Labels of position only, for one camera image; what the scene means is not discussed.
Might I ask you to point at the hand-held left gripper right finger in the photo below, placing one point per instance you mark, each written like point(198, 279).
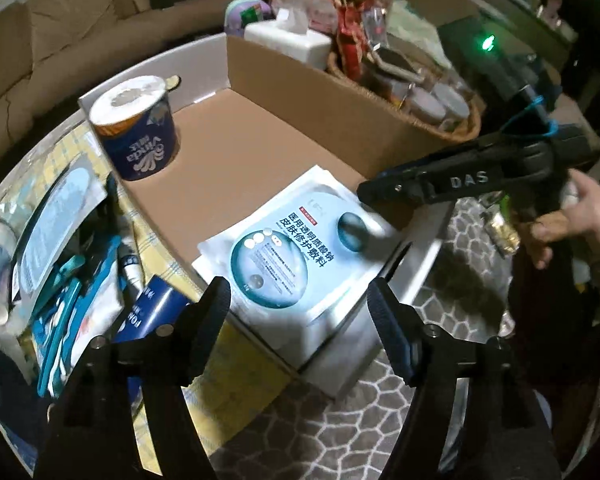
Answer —
point(390, 330)

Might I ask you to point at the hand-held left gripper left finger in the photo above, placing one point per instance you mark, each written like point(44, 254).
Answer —
point(215, 305)

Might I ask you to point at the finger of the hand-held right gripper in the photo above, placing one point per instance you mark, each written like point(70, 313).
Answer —
point(395, 187)

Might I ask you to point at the cardboard box with white lid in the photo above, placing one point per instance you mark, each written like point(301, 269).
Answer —
point(240, 140)

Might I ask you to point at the toilet paper roll blue wrap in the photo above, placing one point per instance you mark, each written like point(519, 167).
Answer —
point(140, 145)

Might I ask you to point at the person's right hand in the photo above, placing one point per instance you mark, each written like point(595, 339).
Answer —
point(590, 210)

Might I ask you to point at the wicker basket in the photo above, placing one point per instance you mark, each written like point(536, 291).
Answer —
point(460, 130)

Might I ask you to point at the gold foil wrapper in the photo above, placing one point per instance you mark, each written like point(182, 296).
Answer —
point(500, 230)

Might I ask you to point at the blue tube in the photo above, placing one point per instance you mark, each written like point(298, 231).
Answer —
point(155, 300)

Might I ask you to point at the grey lidded jar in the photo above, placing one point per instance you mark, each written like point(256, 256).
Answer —
point(425, 104)
point(455, 104)

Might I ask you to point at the yellow checked cloth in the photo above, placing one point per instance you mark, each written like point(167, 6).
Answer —
point(150, 240)

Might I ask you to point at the grey patterned blanket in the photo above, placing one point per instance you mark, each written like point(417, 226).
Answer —
point(330, 425)

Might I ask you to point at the black device with green light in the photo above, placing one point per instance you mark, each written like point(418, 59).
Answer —
point(460, 35)

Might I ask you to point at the teal toothbrush packet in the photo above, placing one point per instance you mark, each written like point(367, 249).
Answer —
point(65, 310)

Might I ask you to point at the red snack packet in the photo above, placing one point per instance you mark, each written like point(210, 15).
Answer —
point(352, 30)

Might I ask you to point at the white tissue box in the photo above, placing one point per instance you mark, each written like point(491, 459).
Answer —
point(285, 42)

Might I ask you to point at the purple round container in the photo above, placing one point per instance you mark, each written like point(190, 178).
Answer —
point(245, 15)

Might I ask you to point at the brown sofa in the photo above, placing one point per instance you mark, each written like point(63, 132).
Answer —
point(55, 35)

